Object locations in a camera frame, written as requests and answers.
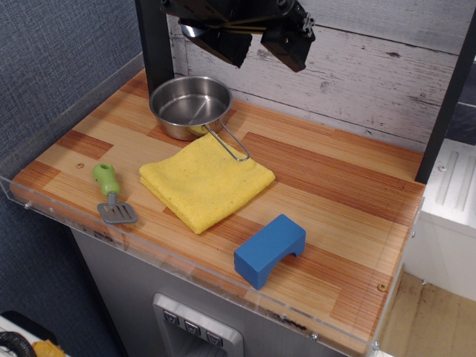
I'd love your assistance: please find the yellow object at corner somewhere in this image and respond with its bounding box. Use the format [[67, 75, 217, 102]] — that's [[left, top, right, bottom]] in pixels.
[[32, 340, 67, 357]]

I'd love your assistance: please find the black vertical post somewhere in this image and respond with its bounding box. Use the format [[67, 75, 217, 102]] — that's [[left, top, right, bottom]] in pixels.
[[135, 0, 174, 94], [415, 11, 475, 184]]

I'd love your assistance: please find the black right vertical post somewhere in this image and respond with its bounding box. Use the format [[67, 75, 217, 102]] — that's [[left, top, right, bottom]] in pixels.
[[415, 11, 475, 184]]

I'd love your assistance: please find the green-handled grey toy spatula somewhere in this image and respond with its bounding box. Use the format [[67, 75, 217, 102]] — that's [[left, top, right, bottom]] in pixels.
[[92, 164, 138, 225]]

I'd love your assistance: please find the folded yellow cloth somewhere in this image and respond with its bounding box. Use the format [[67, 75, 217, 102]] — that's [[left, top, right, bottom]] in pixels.
[[139, 134, 275, 234]]

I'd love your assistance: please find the black braided cable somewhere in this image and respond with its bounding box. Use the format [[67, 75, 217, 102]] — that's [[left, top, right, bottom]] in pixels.
[[0, 330, 36, 357]]

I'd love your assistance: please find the blue arch-shaped wooden block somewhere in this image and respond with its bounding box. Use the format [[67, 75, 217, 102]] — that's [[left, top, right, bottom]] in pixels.
[[234, 214, 306, 290]]

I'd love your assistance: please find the clear acrylic table guard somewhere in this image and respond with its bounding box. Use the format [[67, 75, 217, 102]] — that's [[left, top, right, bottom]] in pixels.
[[1, 44, 427, 356]]

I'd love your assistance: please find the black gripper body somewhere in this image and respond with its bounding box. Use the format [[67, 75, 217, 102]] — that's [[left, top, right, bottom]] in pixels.
[[160, 0, 314, 37]]

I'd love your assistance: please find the stainless steel pot with handle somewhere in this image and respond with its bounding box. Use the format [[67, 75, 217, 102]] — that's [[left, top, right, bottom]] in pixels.
[[149, 76, 251, 162]]

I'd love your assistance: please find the white ribbed appliance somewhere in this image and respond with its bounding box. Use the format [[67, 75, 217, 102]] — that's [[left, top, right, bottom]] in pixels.
[[403, 139, 475, 300]]

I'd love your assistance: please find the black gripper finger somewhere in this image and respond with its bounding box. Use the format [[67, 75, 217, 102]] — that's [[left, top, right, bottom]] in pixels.
[[260, 28, 315, 72], [181, 23, 252, 68]]

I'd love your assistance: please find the black left vertical post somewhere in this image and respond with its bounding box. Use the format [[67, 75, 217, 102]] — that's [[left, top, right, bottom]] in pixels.
[[135, 0, 174, 94]]

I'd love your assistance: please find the grey cabinet with button panel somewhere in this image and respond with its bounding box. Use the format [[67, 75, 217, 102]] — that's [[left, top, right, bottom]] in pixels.
[[73, 231, 340, 356]]

